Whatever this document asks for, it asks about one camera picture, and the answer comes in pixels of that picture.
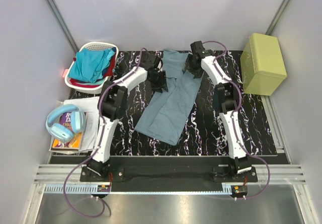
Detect grey-blue t shirt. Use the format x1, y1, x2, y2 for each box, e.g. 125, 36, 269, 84
135, 49, 202, 145

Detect white laundry basket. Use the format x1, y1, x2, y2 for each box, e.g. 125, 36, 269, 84
64, 42, 119, 94

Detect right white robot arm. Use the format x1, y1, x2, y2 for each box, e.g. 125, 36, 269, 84
182, 41, 252, 182

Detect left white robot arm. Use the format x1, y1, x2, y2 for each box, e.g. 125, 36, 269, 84
86, 53, 168, 182

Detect white paper stack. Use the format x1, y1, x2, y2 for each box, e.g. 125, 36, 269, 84
49, 97, 99, 155

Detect teal t shirt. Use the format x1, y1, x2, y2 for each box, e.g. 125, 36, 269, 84
68, 48, 115, 84

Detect green box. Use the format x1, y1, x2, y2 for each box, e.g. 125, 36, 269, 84
240, 33, 287, 96

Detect pink cube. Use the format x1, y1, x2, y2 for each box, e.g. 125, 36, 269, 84
62, 69, 68, 78

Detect purple orange book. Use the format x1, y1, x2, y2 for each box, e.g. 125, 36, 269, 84
50, 111, 86, 151

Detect light blue headphones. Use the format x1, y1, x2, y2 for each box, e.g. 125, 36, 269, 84
46, 104, 86, 142

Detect right controller board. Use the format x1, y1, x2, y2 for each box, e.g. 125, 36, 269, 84
234, 185, 248, 193

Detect controller board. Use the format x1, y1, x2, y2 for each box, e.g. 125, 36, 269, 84
97, 185, 111, 192
234, 185, 248, 193

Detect left controller board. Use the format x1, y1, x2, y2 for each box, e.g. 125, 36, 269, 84
97, 185, 111, 192

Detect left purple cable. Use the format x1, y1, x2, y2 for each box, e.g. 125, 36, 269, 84
62, 47, 149, 218

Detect purple cable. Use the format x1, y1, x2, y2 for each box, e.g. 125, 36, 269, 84
62, 47, 149, 218
202, 40, 271, 200

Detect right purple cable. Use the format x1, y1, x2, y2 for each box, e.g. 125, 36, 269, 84
202, 40, 271, 200

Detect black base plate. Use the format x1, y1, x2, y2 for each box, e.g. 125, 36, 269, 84
80, 156, 258, 193

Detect slotted cable duct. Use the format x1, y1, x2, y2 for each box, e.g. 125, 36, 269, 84
44, 184, 99, 194

